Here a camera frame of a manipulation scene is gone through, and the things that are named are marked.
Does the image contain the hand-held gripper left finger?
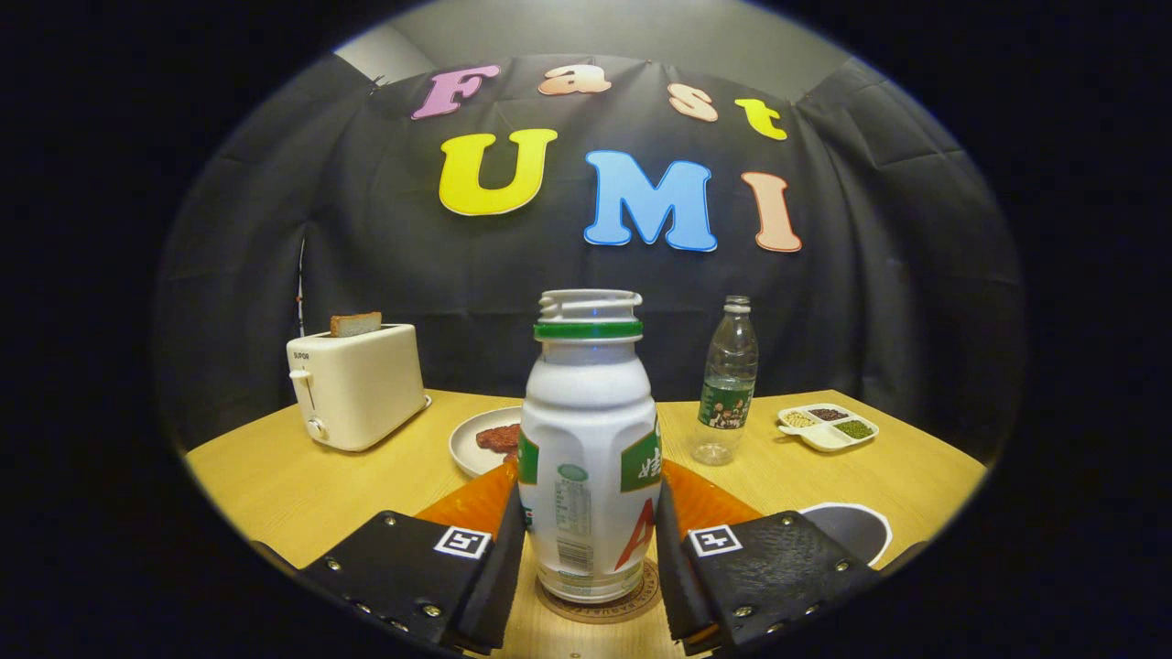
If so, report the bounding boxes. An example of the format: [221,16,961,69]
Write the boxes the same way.
[298,460,527,655]

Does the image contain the round cork coaster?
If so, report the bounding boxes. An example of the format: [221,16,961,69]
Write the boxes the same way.
[536,558,662,625]

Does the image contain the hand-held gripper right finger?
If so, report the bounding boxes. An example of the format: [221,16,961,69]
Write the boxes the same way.
[655,460,884,656]

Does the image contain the white cup with wooden handle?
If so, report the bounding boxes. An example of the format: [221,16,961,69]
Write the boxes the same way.
[798,502,894,568]

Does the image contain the black backdrop cloth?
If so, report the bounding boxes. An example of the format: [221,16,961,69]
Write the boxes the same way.
[151,50,1026,459]

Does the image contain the wooden table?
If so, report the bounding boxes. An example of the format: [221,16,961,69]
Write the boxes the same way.
[183,389,990,659]

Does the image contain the grey round plate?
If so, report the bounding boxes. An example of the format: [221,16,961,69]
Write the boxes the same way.
[449,406,525,480]

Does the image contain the cream toaster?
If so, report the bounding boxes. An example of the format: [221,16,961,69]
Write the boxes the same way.
[286,323,433,453]

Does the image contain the clear plastic water bottle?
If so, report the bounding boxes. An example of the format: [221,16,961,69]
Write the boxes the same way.
[691,295,760,467]

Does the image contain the white juice bottle green label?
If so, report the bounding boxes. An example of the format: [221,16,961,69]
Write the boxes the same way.
[517,289,663,604]

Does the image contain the white divided dish with beans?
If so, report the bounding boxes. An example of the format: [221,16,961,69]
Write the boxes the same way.
[777,403,880,454]

